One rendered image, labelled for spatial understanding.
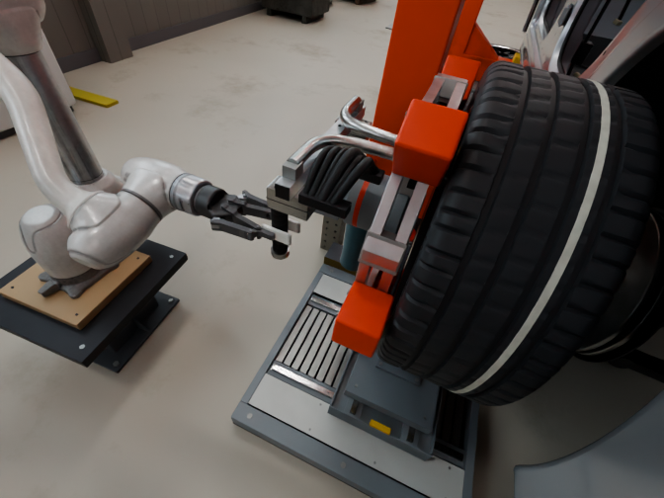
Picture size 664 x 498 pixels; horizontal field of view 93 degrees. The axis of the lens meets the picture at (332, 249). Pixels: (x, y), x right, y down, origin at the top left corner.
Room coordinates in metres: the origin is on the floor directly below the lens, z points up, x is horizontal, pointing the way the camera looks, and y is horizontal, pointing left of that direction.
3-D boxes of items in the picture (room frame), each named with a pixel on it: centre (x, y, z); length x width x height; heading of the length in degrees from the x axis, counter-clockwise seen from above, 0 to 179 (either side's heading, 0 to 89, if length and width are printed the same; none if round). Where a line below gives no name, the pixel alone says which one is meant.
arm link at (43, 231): (0.64, 0.89, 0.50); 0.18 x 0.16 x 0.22; 171
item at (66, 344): (0.63, 0.89, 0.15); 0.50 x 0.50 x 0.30; 77
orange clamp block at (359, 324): (0.29, -0.07, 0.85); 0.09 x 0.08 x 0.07; 163
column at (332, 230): (1.28, 0.01, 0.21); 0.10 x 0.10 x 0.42; 73
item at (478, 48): (2.87, -1.05, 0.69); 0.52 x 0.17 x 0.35; 73
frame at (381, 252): (0.60, -0.15, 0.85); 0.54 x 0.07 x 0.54; 163
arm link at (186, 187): (0.56, 0.34, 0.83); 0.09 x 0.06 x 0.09; 163
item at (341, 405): (0.55, -0.32, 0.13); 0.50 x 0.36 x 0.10; 163
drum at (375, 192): (0.62, -0.08, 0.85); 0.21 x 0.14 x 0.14; 73
